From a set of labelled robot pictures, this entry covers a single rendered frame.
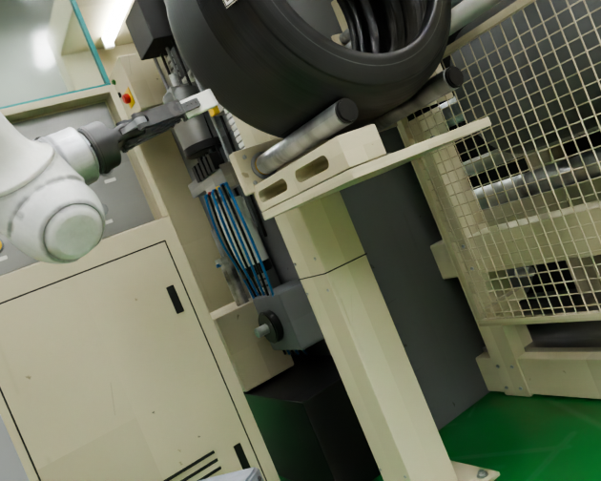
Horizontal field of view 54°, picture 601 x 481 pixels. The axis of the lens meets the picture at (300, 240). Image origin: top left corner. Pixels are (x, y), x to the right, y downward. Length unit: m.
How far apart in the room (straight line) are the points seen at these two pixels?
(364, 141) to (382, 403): 0.67
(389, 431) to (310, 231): 0.51
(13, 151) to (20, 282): 0.78
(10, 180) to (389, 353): 0.99
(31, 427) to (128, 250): 0.45
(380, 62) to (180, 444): 1.01
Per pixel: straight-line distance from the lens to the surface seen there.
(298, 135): 1.13
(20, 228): 0.72
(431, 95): 1.25
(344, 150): 1.00
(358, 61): 1.08
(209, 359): 1.57
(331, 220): 1.40
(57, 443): 1.50
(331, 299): 1.39
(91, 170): 0.92
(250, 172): 1.30
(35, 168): 0.73
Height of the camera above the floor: 0.76
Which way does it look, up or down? 2 degrees down
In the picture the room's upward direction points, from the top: 23 degrees counter-clockwise
